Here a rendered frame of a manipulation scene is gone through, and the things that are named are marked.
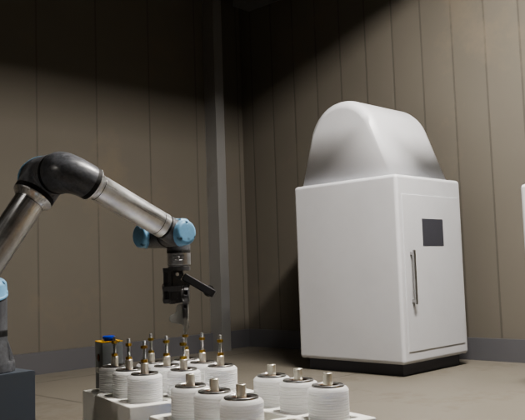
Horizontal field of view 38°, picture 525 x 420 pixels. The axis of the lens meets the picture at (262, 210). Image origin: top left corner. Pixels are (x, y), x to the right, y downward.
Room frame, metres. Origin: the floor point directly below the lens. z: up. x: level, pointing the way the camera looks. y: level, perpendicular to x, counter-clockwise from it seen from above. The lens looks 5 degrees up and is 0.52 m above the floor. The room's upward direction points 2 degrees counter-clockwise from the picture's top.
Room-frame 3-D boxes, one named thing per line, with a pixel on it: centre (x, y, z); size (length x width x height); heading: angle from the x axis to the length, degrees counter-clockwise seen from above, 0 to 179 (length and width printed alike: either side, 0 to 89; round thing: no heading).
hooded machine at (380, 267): (4.04, -0.62, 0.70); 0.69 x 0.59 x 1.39; 45
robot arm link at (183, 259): (2.44, 0.27, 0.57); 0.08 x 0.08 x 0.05
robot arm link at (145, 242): (2.36, 0.34, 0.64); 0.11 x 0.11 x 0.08; 43
